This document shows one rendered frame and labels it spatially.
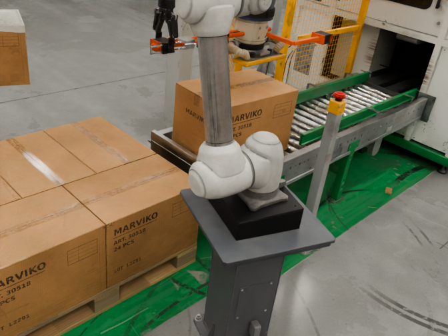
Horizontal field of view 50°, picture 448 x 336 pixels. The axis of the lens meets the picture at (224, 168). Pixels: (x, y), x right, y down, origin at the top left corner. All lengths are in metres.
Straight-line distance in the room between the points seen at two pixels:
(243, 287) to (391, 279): 1.27
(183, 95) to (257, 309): 1.21
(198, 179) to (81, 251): 0.78
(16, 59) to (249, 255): 2.23
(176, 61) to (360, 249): 1.90
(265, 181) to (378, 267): 1.51
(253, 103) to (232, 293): 1.04
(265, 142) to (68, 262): 1.03
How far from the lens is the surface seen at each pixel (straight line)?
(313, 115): 3.67
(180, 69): 3.73
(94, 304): 2.52
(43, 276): 2.22
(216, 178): 1.67
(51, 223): 2.28
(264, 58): 2.62
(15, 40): 3.44
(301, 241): 1.93
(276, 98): 2.73
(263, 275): 2.12
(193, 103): 2.63
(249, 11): 1.67
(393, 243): 3.42
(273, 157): 1.79
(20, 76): 3.52
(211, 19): 1.57
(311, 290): 2.86
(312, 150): 2.99
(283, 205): 1.93
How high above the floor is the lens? 1.91
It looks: 30 degrees down
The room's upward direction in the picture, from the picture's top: 7 degrees clockwise
